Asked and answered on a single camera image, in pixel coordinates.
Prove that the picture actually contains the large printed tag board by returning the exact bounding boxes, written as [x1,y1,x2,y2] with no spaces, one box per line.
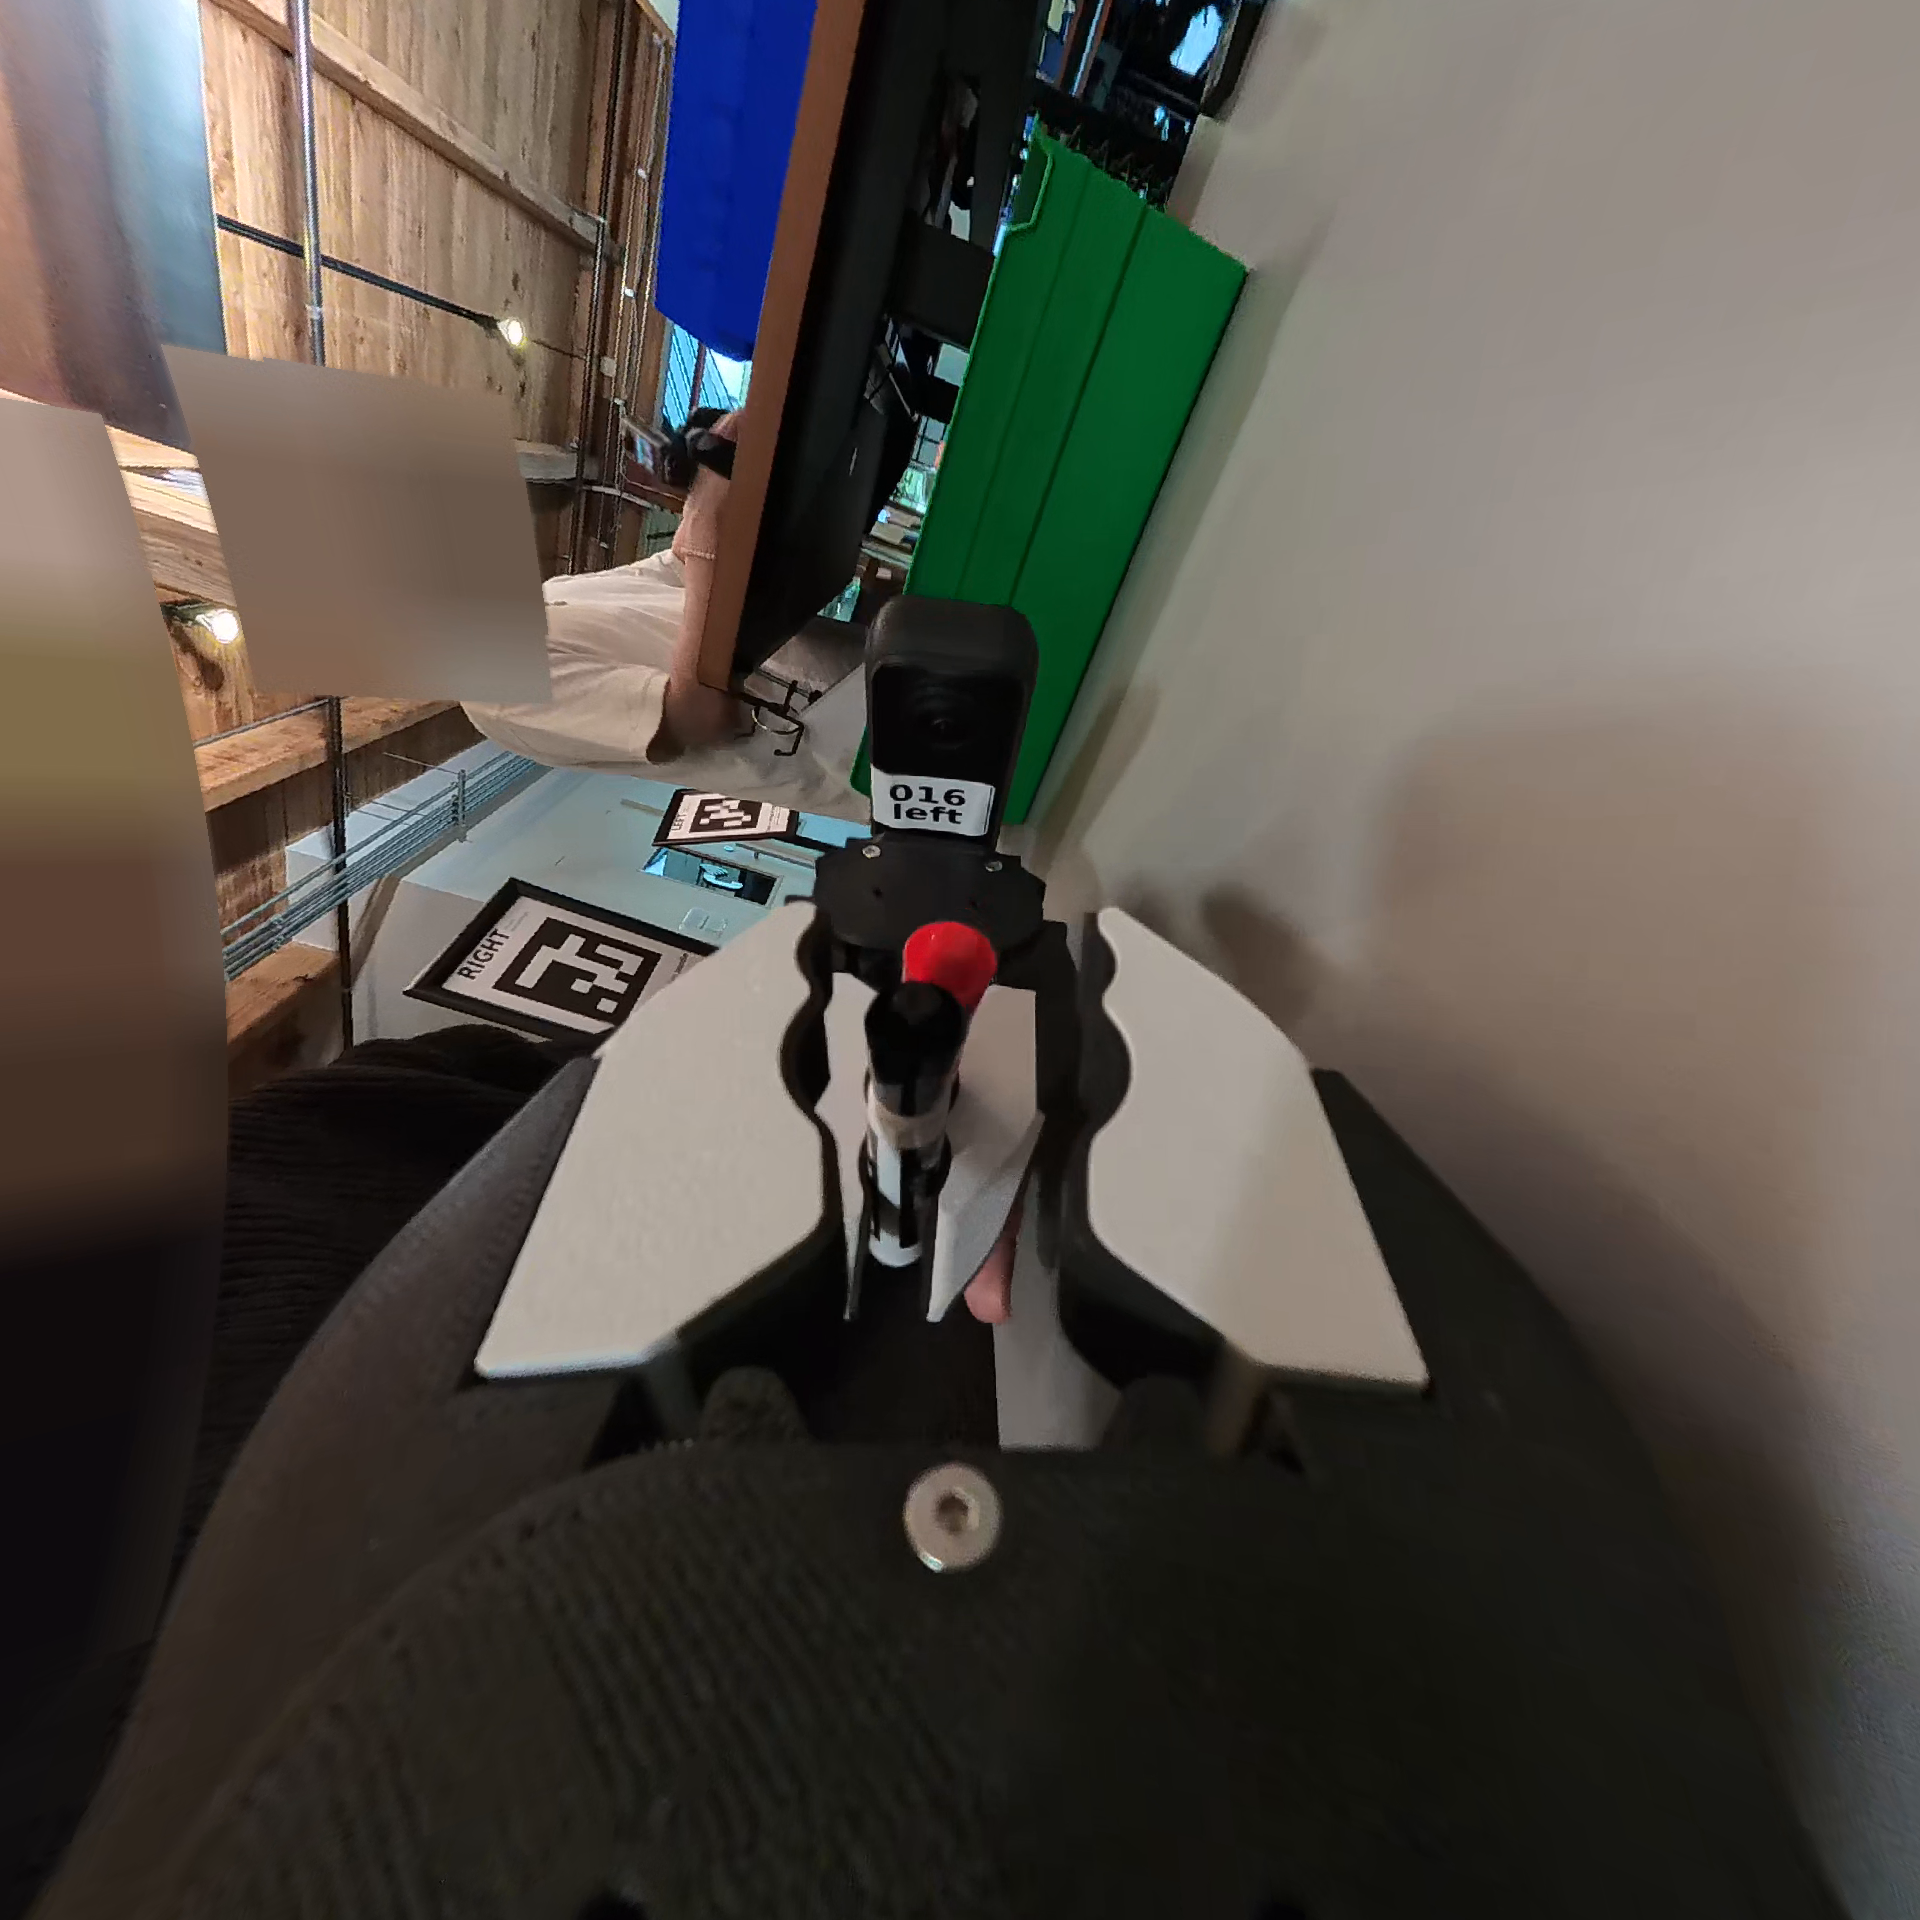
[405,877,721,1039]

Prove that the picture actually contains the small printed tag board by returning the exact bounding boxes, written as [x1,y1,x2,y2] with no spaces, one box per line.
[651,786,798,848]

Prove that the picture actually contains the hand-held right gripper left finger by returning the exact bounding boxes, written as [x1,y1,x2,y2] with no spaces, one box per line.
[476,906,842,1377]

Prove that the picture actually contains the brown edged table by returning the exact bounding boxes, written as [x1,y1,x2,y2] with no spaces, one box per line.
[698,0,1052,693]

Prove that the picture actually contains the black dry erase marker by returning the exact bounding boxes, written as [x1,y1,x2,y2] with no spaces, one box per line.
[858,983,967,1269]

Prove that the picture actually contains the red dry erase marker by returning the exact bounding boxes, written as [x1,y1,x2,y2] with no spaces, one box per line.
[901,920,995,1052]

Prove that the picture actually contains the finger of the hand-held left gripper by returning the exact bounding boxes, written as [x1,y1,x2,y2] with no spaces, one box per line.
[814,1025,881,1221]
[918,989,1050,1326]

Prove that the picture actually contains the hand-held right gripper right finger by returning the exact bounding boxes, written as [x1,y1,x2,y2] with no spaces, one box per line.
[1079,906,1430,1390]

